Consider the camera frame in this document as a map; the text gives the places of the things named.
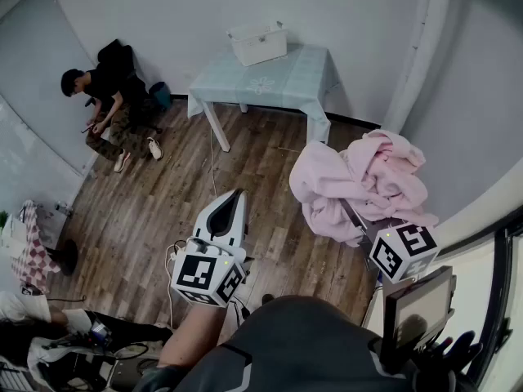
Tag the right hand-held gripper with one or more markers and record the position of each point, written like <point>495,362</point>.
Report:
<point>408,255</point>

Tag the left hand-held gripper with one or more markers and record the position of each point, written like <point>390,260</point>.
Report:
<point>196,276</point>

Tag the pink fleece clothes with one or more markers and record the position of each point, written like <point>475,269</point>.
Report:
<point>335,170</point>

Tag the white plastic laundry basket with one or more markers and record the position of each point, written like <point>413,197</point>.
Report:
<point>257,47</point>

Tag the person's left forearm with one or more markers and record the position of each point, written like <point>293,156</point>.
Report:
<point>192,333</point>

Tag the person's black shoe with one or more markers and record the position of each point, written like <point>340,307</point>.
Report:
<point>267,299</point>

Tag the small black monitor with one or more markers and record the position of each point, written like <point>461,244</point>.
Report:
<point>421,308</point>

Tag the person's dark shirt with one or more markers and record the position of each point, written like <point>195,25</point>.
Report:
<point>294,341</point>

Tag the teal waste bin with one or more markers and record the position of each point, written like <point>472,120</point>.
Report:
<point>161,94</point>

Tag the light blue flower tablecloth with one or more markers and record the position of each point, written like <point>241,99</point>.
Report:
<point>265,76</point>

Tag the black round stool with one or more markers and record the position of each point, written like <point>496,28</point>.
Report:
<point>70,255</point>

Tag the small bottle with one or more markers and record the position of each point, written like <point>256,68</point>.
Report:
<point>63,209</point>

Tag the pink checkered cloth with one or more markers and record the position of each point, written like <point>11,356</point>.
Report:
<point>34,255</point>

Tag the black office chair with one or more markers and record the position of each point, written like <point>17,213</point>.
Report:
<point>118,55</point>

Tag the green plant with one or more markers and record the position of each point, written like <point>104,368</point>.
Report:
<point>3,219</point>

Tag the dark window frame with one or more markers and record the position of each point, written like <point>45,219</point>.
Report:
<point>500,300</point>

